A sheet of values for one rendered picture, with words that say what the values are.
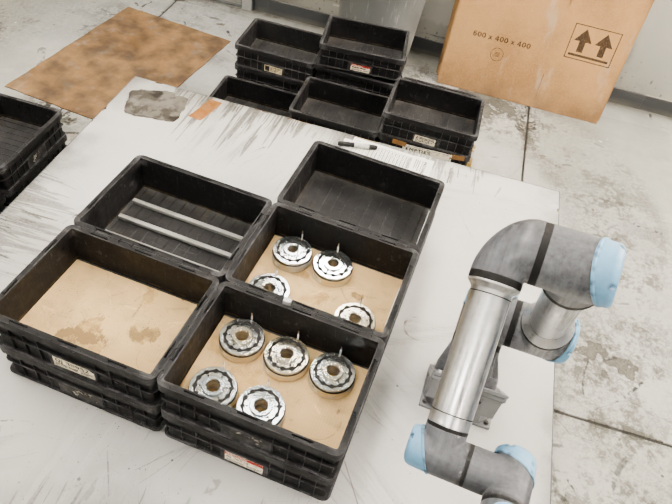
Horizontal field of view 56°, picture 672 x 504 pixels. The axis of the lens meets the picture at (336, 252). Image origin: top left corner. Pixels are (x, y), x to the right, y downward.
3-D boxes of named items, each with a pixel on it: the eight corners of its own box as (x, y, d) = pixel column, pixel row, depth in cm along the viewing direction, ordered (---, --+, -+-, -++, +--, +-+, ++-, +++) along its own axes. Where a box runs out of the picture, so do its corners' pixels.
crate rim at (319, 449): (384, 346, 142) (387, 340, 140) (340, 464, 121) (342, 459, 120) (222, 285, 147) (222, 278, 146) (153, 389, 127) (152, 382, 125)
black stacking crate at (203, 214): (271, 232, 174) (273, 202, 166) (221, 310, 154) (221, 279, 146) (142, 187, 180) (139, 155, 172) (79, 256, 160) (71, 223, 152)
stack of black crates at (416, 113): (458, 178, 310) (485, 99, 277) (449, 217, 289) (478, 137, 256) (378, 156, 313) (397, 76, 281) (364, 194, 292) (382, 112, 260)
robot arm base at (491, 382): (482, 381, 161) (494, 344, 161) (505, 394, 146) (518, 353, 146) (427, 363, 159) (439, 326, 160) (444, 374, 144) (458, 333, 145)
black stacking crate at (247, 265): (409, 282, 169) (419, 252, 161) (376, 368, 149) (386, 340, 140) (272, 233, 174) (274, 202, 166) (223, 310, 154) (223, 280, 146)
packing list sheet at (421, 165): (434, 159, 225) (435, 157, 225) (424, 199, 210) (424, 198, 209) (346, 134, 228) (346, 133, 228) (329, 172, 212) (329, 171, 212)
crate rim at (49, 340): (222, 285, 147) (222, 278, 146) (153, 389, 127) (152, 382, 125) (71, 229, 153) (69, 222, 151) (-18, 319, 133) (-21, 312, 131)
